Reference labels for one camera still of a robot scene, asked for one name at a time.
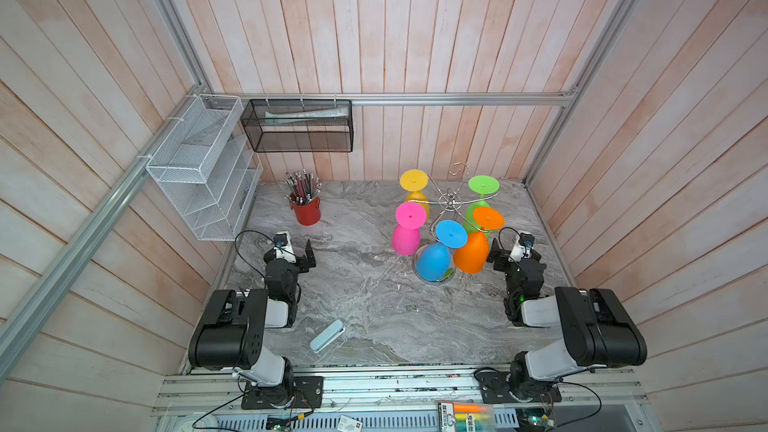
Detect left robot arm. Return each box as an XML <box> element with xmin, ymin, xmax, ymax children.
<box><xmin>188</xmin><ymin>243</ymin><xmax>324</xmax><ymax>410</ymax></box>

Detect blue wine glass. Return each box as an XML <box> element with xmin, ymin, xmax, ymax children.
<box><xmin>415</xmin><ymin>220</ymin><xmax>468</xmax><ymax>283</ymax></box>

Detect red pencil cup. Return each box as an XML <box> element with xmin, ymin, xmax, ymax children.
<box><xmin>290</xmin><ymin>197</ymin><xmax>321</xmax><ymax>226</ymax></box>

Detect chrome wine glass rack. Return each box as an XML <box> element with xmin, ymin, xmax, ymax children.
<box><xmin>412</xmin><ymin>162</ymin><xmax>500</xmax><ymax>285</ymax></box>

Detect light blue case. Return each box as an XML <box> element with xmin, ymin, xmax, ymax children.
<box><xmin>310</xmin><ymin>320</ymin><xmax>345</xmax><ymax>353</ymax></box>

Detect green wine glass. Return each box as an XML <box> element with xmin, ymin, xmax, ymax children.
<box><xmin>463</xmin><ymin>175</ymin><xmax>500</xmax><ymax>234</ymax></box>

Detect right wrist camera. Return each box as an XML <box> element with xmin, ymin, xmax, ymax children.
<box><xmin>510</xmin><ymin>232</ymin><xmax>535</xmax><ymax>262</ymax></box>

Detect white mesh wall shelf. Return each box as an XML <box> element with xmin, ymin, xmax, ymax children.
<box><xmin>147</xmin><ymin>94</ymin><xmax>263</xmax><ymax>242</ymax></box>

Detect yellow wine glass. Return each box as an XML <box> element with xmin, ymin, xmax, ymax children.
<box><xmin>400</xmin><ymin>169</ymin><xmax>430</xmax><ymax>218</ymax></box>

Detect black mesh wall basket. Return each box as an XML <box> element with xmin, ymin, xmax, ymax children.
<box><xmin>240</xmin><ymin>98</ymin><xmax>354</xmax><ymax>153</ymax></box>

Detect orange wine glass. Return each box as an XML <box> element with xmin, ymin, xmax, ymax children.
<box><xmin>453</xmin><ymin>207</ymin><xmax>505</xmax><ymax>274</ymax></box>

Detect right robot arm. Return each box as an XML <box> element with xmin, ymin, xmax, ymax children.
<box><xmin>473</xmin><ymin>233</ymin><xmax>648</xmax><ymax>404</ymax></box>

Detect bundle of pencils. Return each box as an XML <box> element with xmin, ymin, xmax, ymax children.
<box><xmin>283</xmin><ymin>171</ymin><xmax>322</xmax><ymax>206</ymax></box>

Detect pink wine glass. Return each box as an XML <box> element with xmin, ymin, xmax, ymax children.
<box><xmin>392</xmin><ymin>202</ymin><xmax>426</xmax><ymax>256</ymax></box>

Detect highlighter marker box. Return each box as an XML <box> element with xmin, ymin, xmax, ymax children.
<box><xmin>437</xmin><ymin>401</ymin><xmax>496</xmax><ymax>432</ymax></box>

